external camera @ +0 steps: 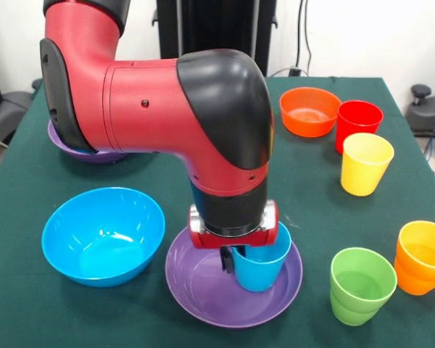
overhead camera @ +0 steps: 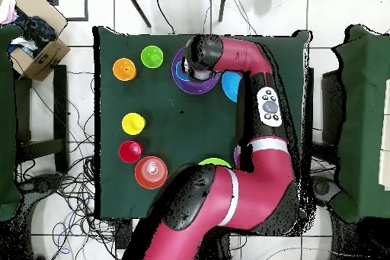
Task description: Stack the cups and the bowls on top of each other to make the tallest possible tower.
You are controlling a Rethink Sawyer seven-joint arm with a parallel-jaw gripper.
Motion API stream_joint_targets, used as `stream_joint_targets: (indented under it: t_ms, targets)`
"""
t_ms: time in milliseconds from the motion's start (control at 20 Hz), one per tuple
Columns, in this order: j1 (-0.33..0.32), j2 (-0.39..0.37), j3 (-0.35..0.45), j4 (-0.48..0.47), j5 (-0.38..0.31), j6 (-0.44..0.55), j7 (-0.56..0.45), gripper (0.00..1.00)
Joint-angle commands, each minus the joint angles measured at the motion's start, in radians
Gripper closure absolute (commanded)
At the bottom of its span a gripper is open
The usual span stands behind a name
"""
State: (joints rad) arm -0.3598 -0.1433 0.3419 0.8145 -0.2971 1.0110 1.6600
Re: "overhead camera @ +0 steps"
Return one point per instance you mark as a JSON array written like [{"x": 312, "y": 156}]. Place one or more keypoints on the shallow purple plastic bowl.
[{"x": 195, "y": 87}]

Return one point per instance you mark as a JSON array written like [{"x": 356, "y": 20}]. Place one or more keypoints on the green plastic cup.
[{"x": 152, "y": 56}]

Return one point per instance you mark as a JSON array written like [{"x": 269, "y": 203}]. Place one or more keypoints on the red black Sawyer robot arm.
[{"x": 259, "y": 186}]

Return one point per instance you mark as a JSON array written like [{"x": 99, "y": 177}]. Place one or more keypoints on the dark green tablecloth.
[{"x": 198, "y": 125}]

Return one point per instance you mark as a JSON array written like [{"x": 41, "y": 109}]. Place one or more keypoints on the green plastic bowl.
[{"x": 214, "y": 161}]

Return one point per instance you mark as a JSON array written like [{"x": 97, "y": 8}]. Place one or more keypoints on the blue plastic bowl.
[{"x": 230, "y": 86}]

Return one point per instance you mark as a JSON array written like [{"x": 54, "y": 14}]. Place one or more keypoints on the orange-red plastic bowl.
[{"x": 151, "y": 172}]

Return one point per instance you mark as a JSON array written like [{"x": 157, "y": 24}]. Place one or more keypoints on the yellow plastic cup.
[{"x": 133, "y": 123}]

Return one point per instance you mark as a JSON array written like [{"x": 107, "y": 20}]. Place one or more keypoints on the red plastic cup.
[{"x": 130, "y": 150}]

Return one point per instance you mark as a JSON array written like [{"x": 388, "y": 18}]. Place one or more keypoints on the orange plastic cup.
[{"x": 124, "y": 69}]

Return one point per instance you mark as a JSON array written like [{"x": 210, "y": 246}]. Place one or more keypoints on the black power strip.
[{"x": 120, "y": 232}]

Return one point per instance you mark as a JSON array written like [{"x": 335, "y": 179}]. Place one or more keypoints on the black box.
[{"x": 332, "y": 104}]

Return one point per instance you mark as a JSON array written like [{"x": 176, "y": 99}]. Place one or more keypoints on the open cardboard box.
[{"x": 45, "y": 58}]

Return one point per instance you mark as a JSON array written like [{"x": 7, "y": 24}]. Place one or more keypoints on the green cloth covered table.
[
  {"x": 362, "y": 119},
  {"x": 6, "y": 119}
]

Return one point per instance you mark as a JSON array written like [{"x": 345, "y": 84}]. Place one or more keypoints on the dark blue cloth bundle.
[{"x": 39, "y": 29}]

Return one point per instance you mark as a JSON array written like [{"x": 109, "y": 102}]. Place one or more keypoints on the pink cloth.
[{"x": 7, "y": 10}]

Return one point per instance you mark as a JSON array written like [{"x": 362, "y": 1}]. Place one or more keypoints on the black bench frame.
[{"x": 60, "y": 104}]

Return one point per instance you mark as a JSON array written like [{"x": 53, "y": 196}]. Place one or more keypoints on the grey pedestal foot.
[
  {"x": 42, "y": 182},
  {"x": 323, "y": 187}
]

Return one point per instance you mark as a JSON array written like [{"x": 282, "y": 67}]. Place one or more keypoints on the black floor frame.
[{"x": 86, "y": 3}]

